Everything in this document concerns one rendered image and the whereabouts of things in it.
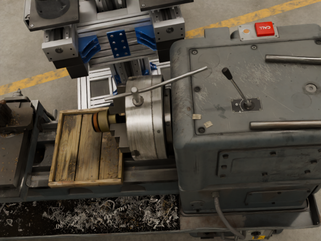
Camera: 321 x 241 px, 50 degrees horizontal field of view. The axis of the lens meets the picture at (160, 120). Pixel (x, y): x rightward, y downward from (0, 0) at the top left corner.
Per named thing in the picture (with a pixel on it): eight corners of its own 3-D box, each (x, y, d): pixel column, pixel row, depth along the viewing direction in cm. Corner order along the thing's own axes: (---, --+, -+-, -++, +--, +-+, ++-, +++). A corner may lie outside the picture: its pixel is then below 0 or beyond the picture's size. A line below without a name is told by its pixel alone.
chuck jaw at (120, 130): (139, 120, 126) (138, 148, 119) (141, 128, 130) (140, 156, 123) (109, 122, 127) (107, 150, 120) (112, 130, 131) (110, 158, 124)
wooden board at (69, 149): (126, 110, 159) (124, 105, 155) (123, 185, 140) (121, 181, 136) (62, 115, 161) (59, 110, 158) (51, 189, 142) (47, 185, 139)
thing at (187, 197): (272, 162, 230) (305, 83, 156) (287, 236, 205) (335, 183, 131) (182, 167, 234) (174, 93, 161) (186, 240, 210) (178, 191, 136)
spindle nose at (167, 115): (174, 101, 143) (170, 77, 123) (176, 150, 135) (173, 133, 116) (166, 102, 143) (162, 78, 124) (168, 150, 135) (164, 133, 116)
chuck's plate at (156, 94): (167, 95, 150) (160, 58, 121) (170, 167, 138) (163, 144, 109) (159, 96, 150) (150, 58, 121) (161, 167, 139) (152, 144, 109)
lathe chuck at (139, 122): (159, 96, 150) (150, 58, 121) (161, 167, 139) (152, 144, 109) (138, 98, 151) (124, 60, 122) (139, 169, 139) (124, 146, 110)
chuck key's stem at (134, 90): (136, 107, 118) (131, 93, 107) (135, 102, 119) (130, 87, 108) (143, 106, 118) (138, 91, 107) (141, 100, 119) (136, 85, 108)
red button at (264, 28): (271, 25, 125) (272, 20, 124) (273, 37, 122) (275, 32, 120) (254, 26, 126) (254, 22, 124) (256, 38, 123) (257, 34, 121)
